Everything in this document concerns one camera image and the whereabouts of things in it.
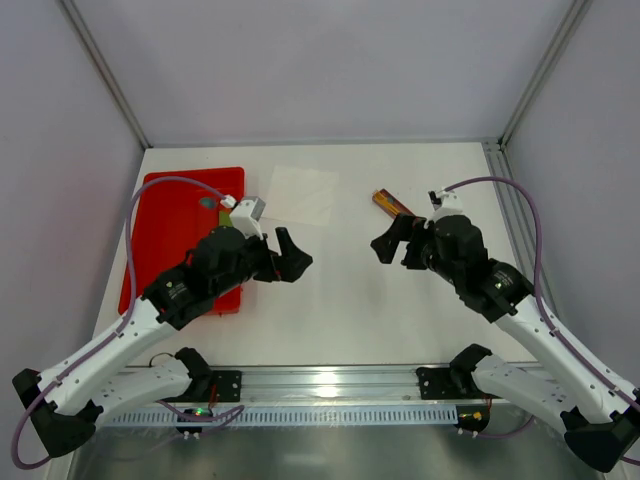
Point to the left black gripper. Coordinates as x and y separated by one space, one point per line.
273 257

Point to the aluminium frame post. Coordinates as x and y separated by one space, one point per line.
556 47
86 39

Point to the white paper napkin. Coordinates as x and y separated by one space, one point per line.
298 195

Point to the red plastic tray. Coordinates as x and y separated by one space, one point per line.
169 221

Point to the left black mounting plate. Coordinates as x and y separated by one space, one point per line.
225 386

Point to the teal spoon in tray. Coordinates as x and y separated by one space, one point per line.
209 203

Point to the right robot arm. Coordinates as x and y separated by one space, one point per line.
591 406

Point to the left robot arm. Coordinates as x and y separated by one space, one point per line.
67 403

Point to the green rolled napkin bundle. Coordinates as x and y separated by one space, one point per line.
224 219

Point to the slotted cable duct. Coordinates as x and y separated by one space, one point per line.
304 416

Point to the right aluminium frame post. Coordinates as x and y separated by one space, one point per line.
556 47

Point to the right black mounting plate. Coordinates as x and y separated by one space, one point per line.
436 383

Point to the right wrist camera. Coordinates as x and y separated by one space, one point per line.
445 203

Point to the right side aluminium rail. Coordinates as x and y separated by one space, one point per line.
514 208

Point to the left aluminium frame post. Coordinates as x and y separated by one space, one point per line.
86 39

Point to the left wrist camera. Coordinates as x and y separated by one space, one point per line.
246 215

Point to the black mounting plate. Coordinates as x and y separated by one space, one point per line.
436 383
225 386

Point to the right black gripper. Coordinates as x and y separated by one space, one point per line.
413 245

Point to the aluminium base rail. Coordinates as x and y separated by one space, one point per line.
309 384

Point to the brown utensil case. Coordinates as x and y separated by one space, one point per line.
401 207

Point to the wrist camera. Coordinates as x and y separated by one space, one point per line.
445 203
246 215

